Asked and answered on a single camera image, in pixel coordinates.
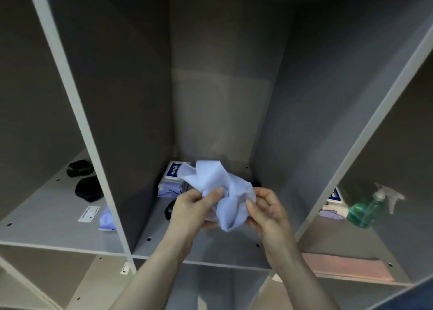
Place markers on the green spray bottle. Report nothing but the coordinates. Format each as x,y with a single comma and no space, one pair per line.
363,213

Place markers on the person's right hand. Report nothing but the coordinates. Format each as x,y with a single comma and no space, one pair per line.
274,225

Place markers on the person's right forearm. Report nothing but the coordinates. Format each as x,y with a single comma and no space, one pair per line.
301,286

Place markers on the light blue cloth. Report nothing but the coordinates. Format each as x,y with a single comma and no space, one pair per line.
230,191

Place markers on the grey cubby shelf unit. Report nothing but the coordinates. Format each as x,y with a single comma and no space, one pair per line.
118,83

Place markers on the white paper label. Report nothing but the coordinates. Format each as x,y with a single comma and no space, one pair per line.
89,214

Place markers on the person's left hand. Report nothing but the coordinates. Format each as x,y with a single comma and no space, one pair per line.
189,215

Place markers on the crumpled clear plastic bag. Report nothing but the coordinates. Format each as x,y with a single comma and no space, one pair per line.
277,278

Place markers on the person's left forearm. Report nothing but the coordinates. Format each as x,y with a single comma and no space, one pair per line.
152,282

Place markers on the small white tag sticker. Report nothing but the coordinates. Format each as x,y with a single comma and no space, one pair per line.
125,268

